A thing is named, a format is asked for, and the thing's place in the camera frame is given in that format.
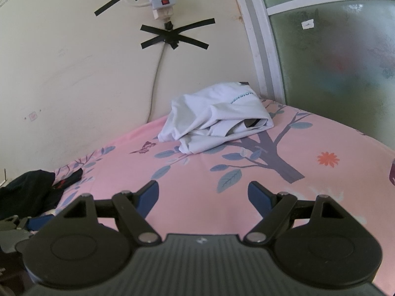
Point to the pink floral bed sheet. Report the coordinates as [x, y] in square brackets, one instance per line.
[200, 172]

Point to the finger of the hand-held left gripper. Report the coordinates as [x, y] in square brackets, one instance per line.
[40, 223]

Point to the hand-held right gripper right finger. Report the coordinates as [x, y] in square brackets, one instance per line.
[257, 195]

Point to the black garment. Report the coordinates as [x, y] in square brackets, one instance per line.
[27, 191]

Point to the white shirt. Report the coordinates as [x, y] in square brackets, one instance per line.
[213, 114]

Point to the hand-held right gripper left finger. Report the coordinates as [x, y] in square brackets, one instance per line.
[149, 197]

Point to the white sticker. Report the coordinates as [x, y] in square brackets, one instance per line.
[307, 24]

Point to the green frosted glass door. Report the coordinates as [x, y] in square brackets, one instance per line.
[333, 61]

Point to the small pink wall sticker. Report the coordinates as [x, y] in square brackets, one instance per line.
[33, 116]

